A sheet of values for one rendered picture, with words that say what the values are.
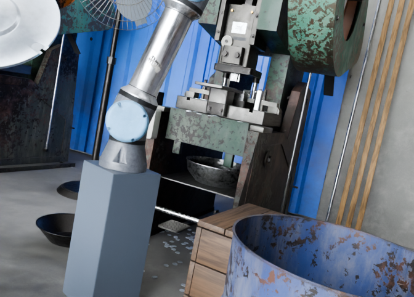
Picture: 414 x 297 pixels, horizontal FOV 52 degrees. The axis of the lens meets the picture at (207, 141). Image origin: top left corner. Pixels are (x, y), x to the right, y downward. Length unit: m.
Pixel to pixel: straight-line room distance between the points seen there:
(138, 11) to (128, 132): 1.46
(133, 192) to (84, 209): 0.17
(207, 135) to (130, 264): 0.72
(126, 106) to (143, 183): 0.29
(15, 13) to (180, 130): 1.10
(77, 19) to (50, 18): 2.04
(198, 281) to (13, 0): 0.91
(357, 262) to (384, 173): 2.05
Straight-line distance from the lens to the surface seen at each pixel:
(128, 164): 1.31
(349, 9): 2.33
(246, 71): 2.00
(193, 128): 1.90
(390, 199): 3.12
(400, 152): 3.09
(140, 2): 2.59
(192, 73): 3.45
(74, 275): 1.48
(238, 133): 1.82
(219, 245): 1.29
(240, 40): 2.03
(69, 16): 3.00
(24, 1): 1.04
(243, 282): 0.77
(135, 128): 1.16
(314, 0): 1.68
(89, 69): 4.04
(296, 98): 2.25
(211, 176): 1.97
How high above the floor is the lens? 0.72
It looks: 6 degrees down
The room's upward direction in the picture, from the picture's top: 11 degrees clockwise
